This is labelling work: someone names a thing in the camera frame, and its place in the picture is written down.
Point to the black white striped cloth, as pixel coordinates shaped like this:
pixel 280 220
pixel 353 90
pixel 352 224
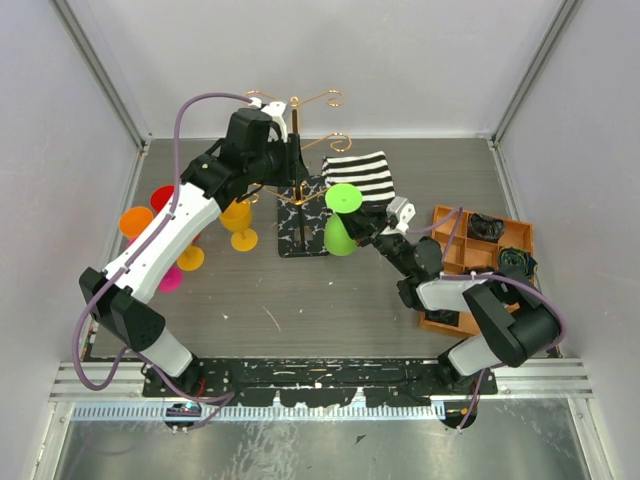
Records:
pixel 369 173

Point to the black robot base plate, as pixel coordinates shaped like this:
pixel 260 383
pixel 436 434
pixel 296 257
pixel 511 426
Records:
pixel 324 382

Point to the rolled dark sock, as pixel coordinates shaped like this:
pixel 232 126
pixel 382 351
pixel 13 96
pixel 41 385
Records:
pixel 518 258
pixel 443 317
pixel 485 228

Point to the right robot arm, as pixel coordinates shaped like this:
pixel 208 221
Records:
pixel 515 320

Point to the orange plastic wine glass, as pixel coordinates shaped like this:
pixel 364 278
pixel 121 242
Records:
pixel 134 221

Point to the orange wooden compartment tray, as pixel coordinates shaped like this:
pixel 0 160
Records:
pixel 466 253

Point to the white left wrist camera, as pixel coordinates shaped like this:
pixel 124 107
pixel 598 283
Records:
pixel 279 112

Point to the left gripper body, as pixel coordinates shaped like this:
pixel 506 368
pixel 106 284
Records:
pixel 280 167

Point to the rolled dark sock bottom left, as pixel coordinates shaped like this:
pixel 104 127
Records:
pixel 443 317

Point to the aluminium frame rail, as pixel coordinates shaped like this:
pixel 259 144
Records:
pixel 137 393

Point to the rolled dark sock top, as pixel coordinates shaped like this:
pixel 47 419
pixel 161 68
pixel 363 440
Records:
pixel 485 228

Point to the red plastic wine glass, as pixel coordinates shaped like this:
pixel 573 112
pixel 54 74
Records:
pixel 160 197

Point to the green plastic wine glass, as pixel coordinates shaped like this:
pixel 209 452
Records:
pixel 340 199

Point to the rolled dark sock right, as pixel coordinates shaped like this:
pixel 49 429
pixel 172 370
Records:
pixel 518 258

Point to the pink plastic wine glass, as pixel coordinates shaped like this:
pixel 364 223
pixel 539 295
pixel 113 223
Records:
pixel 170 280

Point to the gold wine glass rack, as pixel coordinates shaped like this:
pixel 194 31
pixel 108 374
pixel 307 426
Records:
pixel 301 211

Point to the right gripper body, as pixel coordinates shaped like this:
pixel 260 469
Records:
pixel 373 234

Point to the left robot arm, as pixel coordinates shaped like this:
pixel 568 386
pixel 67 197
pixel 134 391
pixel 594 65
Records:
pixel 257 149

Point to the yellow wine glass left cluster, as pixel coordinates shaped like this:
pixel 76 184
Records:
pixel 191 259

